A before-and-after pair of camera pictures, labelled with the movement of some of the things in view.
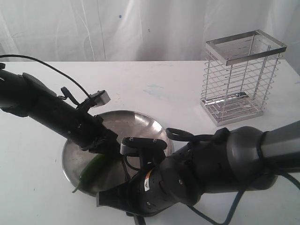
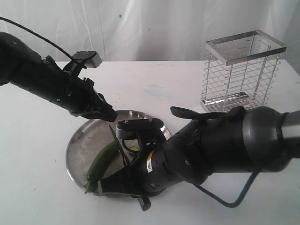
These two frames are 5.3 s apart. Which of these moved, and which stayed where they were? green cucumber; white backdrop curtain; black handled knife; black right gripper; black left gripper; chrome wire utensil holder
Moved: black right gripper; black handled knife; green cucumber; black left gripper
Stayed: white backdrop curtain; chrome wire utensil holder
